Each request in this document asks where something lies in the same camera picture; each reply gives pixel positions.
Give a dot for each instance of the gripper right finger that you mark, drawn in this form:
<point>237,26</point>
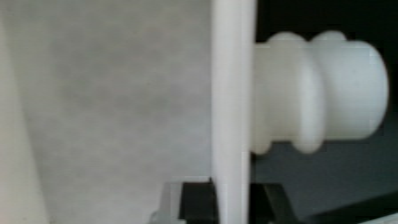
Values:
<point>271,209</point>

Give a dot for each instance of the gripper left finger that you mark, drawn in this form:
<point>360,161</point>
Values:
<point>187,204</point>

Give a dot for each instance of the white cabinet body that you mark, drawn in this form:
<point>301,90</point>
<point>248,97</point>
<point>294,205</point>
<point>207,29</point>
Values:
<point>182,91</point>

